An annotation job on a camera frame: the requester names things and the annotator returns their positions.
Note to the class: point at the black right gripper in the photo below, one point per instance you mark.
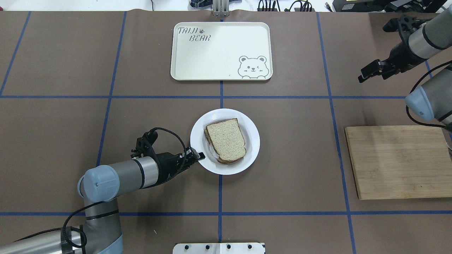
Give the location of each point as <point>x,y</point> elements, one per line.
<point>400,52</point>

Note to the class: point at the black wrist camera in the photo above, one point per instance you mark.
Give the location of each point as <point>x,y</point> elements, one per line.
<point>144,145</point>
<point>404,24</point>

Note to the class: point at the wooden cutting board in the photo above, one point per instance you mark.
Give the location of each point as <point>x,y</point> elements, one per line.
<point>395,162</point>

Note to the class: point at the white round plate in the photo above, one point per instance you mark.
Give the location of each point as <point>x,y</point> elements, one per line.
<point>250,134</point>

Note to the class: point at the cream bear serving tray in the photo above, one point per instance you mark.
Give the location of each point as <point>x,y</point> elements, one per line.
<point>221,51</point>

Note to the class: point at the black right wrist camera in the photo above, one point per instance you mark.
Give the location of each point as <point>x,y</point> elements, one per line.
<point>404,24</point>

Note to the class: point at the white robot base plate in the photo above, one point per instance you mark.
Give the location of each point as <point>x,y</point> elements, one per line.
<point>220,248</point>

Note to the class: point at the bottom bread slice with crust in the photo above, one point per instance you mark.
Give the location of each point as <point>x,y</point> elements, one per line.
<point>229,145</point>

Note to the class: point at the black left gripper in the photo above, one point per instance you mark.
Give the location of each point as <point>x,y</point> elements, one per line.
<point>166,164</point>

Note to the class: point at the aluminium frame post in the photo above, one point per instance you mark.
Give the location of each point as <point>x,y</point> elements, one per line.
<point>220,8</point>

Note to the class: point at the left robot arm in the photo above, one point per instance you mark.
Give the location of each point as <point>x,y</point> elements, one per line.
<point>100,188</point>

